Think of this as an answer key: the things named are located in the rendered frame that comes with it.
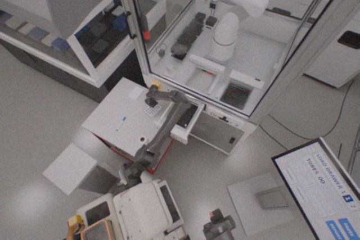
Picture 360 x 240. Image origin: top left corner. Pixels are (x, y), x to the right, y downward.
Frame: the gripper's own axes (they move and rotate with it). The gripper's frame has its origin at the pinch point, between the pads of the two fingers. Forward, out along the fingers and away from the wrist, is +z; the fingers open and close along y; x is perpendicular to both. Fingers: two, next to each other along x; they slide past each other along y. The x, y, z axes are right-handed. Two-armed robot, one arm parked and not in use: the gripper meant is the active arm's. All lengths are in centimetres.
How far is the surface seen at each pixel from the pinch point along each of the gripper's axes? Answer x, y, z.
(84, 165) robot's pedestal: 68, 4, 6
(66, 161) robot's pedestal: 75, 17, 6
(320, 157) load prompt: -31, -110, -37
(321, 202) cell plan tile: -14, -124, -28
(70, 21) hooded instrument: 10, 53, -62
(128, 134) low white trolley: 29.5, -1.3, 5.5
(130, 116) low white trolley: 17.7, 9.5, 5.6
